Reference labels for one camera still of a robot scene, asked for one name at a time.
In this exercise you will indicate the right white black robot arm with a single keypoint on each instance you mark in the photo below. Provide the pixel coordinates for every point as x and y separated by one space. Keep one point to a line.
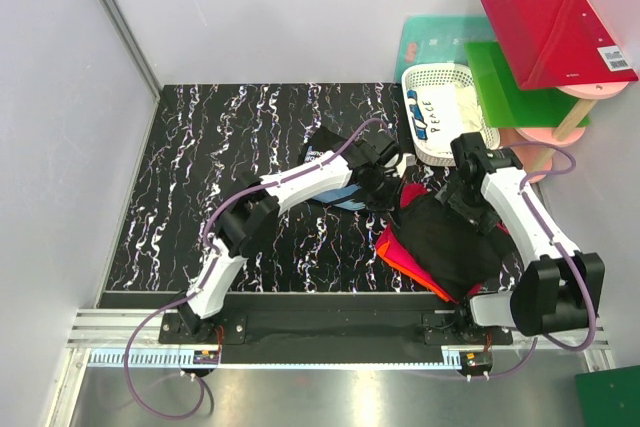
558 294

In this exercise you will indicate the white plastic laundry basket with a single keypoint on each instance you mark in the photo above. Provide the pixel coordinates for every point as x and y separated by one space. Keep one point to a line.
436 74

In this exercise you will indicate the pink wooden shelf stand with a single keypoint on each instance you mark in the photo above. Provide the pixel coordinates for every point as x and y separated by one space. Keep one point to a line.
560 137

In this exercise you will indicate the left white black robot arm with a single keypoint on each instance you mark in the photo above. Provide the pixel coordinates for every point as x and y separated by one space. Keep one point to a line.
332 170

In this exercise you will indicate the dark green board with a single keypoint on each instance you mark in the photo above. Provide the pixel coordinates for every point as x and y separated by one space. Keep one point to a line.
609 398

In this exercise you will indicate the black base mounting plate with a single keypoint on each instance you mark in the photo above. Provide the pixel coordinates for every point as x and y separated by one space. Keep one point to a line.
331 329

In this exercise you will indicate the left corner aluminium post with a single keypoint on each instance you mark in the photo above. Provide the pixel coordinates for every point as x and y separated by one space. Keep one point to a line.
132 46

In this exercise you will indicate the red plastic sheet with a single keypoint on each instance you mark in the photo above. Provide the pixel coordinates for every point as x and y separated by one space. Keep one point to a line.
555 37

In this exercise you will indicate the green plastic sheet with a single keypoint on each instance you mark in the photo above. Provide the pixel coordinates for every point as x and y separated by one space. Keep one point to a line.
504 104

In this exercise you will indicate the teal plastic board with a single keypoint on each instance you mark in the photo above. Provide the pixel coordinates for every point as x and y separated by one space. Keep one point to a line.
428 39

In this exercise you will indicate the orange t shirt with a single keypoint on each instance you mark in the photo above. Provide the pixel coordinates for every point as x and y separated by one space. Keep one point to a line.
398 258

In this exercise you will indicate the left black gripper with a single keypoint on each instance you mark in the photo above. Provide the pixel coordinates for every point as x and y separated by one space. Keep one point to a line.
389 202

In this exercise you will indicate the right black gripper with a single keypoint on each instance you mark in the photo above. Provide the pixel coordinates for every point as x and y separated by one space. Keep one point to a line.
482 218

